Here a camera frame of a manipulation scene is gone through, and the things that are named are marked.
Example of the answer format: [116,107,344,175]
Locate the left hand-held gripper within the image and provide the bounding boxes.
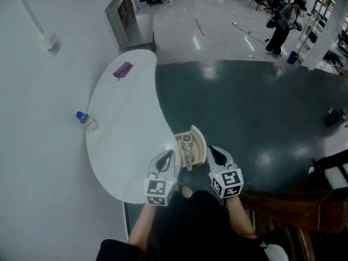
[143,150,179,207]

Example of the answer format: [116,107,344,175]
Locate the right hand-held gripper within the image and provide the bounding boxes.
[207,144,244,200]

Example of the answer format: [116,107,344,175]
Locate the large white wooden drawer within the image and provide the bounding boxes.
[173,125,207,167]

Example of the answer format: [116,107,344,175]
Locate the cream hair dryer with cable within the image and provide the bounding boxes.
[181,134,194,171]

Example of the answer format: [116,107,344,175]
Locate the person's right forearm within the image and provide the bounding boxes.
[225,194,258,239]

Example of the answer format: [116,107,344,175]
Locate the person's left forearm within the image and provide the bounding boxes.
[127,204,157,248]

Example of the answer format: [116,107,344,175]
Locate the white kidney-shaped table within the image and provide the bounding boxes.
[85,49,182,205]

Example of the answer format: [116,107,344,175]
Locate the dark green round rug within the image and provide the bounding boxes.
[123,60,348,235]

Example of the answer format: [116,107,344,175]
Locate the person's black clothing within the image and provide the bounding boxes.
[95,190,272,261]

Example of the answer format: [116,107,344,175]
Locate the brown wooden bench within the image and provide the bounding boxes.
[239,156,348,261]

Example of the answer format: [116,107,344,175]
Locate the blue cap plastic bottle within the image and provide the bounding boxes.
[76,111,100,132]

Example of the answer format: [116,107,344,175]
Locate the purple folded cloth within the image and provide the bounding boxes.
[112,61,134,82]

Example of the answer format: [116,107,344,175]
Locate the white pouch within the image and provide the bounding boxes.
[262,243,289,261]

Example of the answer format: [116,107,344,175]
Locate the white cushion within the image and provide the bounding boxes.
[325,165,348,190]

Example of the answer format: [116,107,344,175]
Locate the black bag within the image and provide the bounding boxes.
[324,107,341,127]

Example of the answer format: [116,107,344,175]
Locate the grey metal cabinet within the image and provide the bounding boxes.
[105,0,157,53]

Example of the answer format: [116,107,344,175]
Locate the grey floor stand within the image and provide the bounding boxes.
[295,0,324,62]

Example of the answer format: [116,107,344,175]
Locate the white shelf unit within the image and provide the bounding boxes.
[307,0,335,38]

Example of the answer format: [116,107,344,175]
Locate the black floor cable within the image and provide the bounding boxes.
[231,22,270,43]

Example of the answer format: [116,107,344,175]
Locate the white wall junction box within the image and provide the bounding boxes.
[40,30,59,51]

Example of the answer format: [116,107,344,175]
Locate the white wall conduit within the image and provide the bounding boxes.
[10,0,47,38]

